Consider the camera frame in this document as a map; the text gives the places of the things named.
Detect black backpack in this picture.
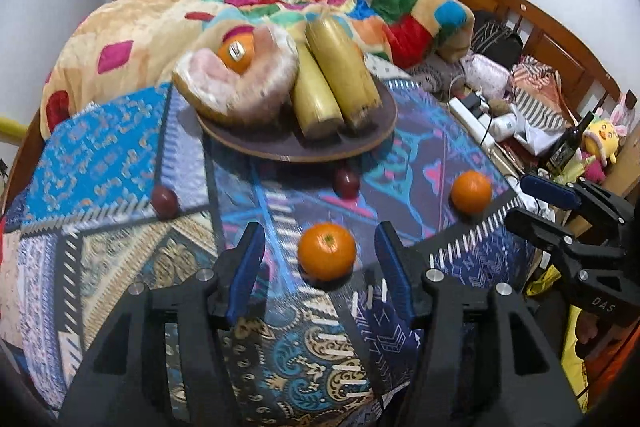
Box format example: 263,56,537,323
470,19,523,68

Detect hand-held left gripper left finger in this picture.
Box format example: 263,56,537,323
60,221,267,427

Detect dark wine bottle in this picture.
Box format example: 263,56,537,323
545,109,596,175

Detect yellow bananas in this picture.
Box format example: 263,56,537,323
305,16,383,132

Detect yellow plush toy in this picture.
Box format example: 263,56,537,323
580,91,640,168

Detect person's right hand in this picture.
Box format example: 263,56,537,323
574,307,608,348

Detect white power strip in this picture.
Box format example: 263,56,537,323
447,94,493,142

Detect striped cloth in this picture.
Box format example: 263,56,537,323
510,62,576,130

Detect colourful patchwork blanket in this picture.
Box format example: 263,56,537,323
40,0,476,142

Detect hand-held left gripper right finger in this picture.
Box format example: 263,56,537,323
374,221,586,427

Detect wooden bed headboard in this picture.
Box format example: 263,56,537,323
424,0,626,108

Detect small tangerine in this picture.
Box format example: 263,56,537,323
450,171,493,214
297,222,357,283

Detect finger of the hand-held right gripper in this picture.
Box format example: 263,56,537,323
504,207,603,280
519,174,626,230

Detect dark purple round plate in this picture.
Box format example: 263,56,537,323
195,74,398,162

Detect peeled pomelo piece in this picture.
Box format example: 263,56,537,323
172,48,251,126
220,24,300,128

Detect blue patterned mat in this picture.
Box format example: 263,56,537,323
0,77,536,427

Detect pink bag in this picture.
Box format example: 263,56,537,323
462,54,513,95

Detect small dark plum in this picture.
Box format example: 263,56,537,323
334,169,361,200
151,186,180,218

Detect large orange with sticker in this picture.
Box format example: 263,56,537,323
218,34,257,75

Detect yellow plastic bag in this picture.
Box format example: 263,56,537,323
525,267,591,413

